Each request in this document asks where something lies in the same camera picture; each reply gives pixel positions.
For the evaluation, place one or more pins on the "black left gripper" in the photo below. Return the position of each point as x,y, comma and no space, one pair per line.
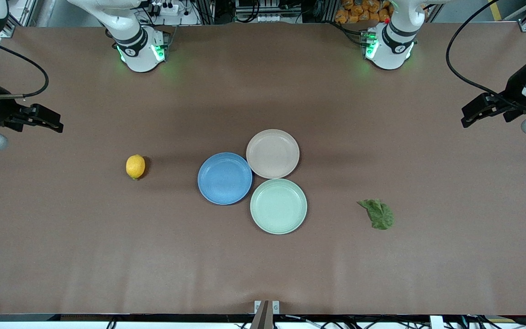
515,93

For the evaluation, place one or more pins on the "yellow lemon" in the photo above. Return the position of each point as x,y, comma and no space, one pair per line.
135,167

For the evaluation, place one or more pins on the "green lettuce leaf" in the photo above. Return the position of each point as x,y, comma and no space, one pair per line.
379,214

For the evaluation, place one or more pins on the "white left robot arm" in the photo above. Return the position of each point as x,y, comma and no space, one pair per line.
388,45

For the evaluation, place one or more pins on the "bag of orange snacks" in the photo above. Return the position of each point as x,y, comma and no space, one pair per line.
359,11

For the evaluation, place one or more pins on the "white power strip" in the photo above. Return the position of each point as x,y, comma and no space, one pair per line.
165,9

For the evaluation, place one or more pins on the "blue plate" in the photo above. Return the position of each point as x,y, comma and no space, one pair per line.
224,179

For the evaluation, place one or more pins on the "beige plate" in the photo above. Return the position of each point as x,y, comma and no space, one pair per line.
272,153

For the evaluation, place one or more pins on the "pale green plate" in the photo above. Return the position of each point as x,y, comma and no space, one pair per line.
278,206

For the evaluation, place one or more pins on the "brown table mat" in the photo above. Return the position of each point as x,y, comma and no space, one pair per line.
263,274

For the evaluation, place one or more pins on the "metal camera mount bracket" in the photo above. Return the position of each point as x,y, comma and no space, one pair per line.
266,313

